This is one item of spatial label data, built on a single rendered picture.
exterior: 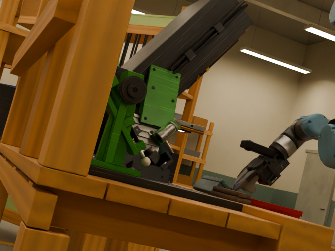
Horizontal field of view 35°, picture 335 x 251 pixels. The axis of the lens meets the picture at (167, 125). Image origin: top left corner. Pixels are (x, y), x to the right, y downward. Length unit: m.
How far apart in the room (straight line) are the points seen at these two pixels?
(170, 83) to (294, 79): 10.63
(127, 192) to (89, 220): 0.12
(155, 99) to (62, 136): 0.76
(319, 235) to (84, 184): 0.57
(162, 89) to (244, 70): 10.03
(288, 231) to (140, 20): 3.66
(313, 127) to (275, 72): 10.45
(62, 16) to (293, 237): 0.71
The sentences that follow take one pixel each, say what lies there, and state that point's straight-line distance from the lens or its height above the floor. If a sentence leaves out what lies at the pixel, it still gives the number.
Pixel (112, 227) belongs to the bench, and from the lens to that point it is 1.17.
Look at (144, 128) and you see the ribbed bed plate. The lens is 1.75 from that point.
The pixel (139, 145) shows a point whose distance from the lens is 1.45.
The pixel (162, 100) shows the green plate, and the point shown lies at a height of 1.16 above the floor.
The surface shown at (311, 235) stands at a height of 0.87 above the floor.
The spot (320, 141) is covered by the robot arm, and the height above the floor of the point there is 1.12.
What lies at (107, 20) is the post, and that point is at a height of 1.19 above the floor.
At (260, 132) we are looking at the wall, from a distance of 11.90.
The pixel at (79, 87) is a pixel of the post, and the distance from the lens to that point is 1.06.
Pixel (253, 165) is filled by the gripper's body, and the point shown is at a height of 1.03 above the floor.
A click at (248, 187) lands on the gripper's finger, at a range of 1.75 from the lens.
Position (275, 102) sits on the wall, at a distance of 12.10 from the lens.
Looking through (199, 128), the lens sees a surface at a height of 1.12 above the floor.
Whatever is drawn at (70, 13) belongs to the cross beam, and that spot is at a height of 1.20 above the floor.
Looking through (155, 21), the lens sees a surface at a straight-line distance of 4.64.
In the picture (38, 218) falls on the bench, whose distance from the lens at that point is 1.06.
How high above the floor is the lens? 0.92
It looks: 5 degrees up
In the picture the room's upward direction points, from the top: 14 degrees clockwise
